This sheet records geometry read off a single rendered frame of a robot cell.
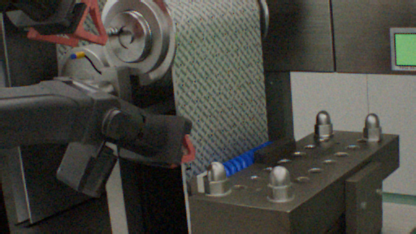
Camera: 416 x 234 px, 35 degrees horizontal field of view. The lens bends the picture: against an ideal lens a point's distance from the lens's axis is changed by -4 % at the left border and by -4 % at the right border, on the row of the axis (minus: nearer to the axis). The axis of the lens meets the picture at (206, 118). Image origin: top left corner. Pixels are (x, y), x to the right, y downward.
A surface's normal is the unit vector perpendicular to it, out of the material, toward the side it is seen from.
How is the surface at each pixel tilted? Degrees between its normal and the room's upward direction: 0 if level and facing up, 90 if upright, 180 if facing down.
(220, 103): 90
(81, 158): 71
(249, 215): 90
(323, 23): 90
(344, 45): 90
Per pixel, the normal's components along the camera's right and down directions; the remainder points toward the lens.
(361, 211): 0.81, 0.06
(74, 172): -0.36, -0.11
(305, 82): -0.58, 0.22
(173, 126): -0.55, -0.29
